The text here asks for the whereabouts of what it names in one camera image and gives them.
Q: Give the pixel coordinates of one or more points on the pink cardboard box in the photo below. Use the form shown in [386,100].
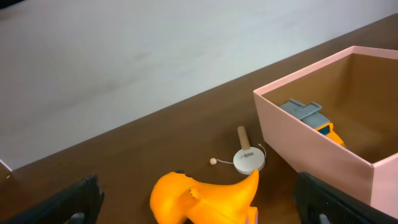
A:
[357,91]

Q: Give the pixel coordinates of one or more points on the white rattle drum toy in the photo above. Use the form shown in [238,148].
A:
[248,158]

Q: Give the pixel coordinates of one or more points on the yellow grey toy truck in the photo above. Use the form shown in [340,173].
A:
[311,116]

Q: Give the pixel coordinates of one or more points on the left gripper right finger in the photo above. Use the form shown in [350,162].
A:
[318,202]

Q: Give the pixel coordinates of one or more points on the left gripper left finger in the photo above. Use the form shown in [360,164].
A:
[79,203]

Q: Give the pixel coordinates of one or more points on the orange toy dinosaur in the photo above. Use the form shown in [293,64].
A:
[178,197]

